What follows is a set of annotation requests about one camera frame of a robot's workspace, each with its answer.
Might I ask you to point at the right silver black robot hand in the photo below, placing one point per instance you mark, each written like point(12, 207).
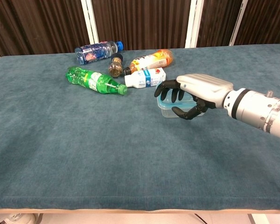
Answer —
point(205, 89)

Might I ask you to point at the teal container lid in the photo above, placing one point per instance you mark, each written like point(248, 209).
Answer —
point(187, 103)

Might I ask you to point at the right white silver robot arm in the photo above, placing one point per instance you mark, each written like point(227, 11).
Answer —
point(256, 109)

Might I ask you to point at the clear plastic container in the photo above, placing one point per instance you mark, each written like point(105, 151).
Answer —
point(166, 113)

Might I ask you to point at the orange drink bottle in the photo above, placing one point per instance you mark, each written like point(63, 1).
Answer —
point(154, 59)

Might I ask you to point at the white milk bottle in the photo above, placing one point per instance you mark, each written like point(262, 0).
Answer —
point(142, 79)

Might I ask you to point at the small glass pepper grinder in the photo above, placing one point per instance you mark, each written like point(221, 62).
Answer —
point(115, 68)

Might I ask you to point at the green soda bottle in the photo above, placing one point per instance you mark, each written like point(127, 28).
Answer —
point(91, 79)

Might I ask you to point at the blue label water bottle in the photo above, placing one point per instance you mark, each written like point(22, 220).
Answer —
point(95, 52)

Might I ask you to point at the teal velvet table cloth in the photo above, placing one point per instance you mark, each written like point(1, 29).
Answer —
point(84, 151)

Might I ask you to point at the white partition post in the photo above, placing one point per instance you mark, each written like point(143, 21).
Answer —
point(89, 21)
point(239, 21)
point(193, 23)

